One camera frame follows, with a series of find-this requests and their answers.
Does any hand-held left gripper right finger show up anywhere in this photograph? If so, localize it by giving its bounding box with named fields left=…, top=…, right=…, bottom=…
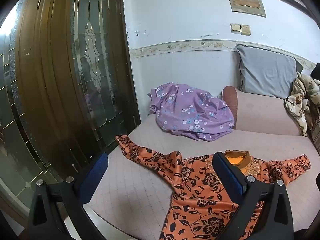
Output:
left=212, top=152, right=294, bottom=240

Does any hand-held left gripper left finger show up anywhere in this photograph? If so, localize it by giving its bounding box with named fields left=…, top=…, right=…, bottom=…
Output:
left=27, top=152, right=109, bottom=240

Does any orange black floral blouse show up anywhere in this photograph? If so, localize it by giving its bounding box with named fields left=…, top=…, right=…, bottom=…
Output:
left=115, top=135, right=312, bottom=240

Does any purple floral garment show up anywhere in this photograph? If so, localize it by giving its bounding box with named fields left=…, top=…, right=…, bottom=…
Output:
left=147, top=82, right=235, bottom=142

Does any cream floral cloth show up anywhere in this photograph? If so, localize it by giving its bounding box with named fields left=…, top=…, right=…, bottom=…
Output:
left=284, top=72, right=320, bottom=137

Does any wooden door with glass pane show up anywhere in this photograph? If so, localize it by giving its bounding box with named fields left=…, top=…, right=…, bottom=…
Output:
left=15, top=0, right=142, bottom=178

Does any grey pillow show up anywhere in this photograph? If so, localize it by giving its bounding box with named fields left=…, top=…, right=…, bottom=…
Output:
left=235, top=44, right=304, bottom=100

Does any black cloth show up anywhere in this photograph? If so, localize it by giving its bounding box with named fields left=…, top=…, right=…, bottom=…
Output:
left=310, top=62, right=320, bottom=79

